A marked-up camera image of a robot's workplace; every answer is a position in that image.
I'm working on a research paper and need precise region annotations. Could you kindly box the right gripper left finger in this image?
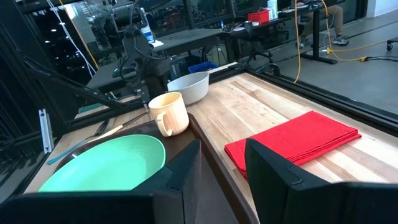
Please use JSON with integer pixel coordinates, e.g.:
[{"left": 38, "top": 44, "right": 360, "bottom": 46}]
[{"left": 133, "top": 139, "right": 203, "bottom": 224}]

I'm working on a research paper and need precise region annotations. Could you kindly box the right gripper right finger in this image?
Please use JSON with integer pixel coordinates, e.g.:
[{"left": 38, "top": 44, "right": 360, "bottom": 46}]
[{"left": 244, "top": 138, "right": 343, "bottom": 224}]

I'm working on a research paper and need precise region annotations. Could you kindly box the beige mug orange inside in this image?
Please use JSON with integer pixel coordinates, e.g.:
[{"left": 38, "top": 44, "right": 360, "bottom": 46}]
[{"left": 148, "top": 91, "right": 190, "bottom": 138}]

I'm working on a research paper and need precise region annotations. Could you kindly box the pale grey bowl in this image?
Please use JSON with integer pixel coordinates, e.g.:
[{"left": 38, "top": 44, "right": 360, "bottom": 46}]
[{"left": 167, "top": 71, "right": 210, "bottom": 106}]

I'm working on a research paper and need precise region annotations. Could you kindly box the knife with yellow handle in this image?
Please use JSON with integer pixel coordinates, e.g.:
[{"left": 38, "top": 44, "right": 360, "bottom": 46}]
[{"left": 88, "top": 111, "right": 149, "bottom": 143}]

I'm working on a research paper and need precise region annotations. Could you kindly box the red cloth napkin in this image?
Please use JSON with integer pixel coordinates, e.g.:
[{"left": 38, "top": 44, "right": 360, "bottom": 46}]
[{"left": 224, "top": 110, "right": 363, "bottom": 180}]

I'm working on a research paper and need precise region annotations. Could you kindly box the green plate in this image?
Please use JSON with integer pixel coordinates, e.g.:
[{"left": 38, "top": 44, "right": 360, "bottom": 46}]
[{"left": 37, "top": 134, "right": 167, "bottom": 192}]

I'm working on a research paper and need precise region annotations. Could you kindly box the brown plastic tray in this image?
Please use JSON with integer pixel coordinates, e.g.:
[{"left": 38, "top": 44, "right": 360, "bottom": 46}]
[{"left": 54, "top": 112, "right": 261, "bottom": 224}]

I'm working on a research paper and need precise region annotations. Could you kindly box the clear water bottle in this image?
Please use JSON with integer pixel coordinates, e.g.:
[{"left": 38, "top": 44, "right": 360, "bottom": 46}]
[{"left": 139, "top": 7, "right": 155, "bottom": 44}]

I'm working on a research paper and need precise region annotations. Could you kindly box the grey desk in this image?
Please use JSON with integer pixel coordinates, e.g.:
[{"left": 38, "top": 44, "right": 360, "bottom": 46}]
[{"left": 86, "top": 28, "right": 223, "bottom": 91}]

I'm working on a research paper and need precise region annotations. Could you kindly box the blue plastic bin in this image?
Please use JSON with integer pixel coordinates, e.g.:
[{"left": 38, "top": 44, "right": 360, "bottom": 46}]
[{"left": 187, "top": 61, "right": 219, "bottom": 74}]

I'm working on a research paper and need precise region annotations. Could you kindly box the black office chair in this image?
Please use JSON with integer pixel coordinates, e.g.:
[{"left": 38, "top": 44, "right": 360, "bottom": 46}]
[{"left": 241, "top": 21, "right": 281, "bottom": 67}]

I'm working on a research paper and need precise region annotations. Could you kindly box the black table clamp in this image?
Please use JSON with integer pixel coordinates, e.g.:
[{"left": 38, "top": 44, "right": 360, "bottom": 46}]
[{"left": 256, "top": 63, "right": 282, "bottom": 78}]

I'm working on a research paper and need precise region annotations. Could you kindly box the red box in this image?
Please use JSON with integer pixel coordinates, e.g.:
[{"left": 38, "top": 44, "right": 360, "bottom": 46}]
[{"left": 247, "top": 9, "right": 271, "bottom": 26}]

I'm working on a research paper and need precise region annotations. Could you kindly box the black office desk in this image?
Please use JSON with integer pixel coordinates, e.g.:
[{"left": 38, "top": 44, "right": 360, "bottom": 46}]
[{"left": 217, "top": 0, "right": 346, "bottom": 65}]

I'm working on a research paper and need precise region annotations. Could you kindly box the person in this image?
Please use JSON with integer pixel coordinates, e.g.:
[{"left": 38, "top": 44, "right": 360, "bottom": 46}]
[{"left": 296, "top": 0, "right": 351, "bottom": 48}]

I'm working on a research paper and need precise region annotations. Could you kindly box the black caster wheel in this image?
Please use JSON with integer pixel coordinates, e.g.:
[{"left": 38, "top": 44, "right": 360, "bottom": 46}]
[{"left": 386, "top": 37, "right": 398, "bottom": 52}]

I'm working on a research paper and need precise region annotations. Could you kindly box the white hanging cable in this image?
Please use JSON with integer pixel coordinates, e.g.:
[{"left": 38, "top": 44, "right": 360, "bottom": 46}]
[{"left": 45, "top": 0, "right": 98, "bottom": 78}]

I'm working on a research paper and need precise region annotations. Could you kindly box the spoon with teal handle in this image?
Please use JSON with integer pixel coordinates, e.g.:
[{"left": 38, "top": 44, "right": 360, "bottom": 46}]
[{"left": 46, "top": 119, "right": 110, "bottom": 166}]

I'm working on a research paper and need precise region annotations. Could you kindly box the silver aluminium bracket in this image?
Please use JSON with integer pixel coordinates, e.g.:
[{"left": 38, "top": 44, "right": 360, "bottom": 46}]
[{"left": 38, "top": 108, "right": 55, "bottom": 154}]

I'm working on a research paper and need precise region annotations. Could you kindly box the yellow hanging cable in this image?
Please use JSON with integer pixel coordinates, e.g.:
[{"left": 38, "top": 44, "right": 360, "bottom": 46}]
[{"left": 293, "top": 0, "right": 302, "bottom": 84}]

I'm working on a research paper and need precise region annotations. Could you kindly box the yellow extension cable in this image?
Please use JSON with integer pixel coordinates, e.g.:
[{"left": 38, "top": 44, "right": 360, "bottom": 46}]
[{"left": 320, "top": 0, "right": 389, "bottom": 63}]

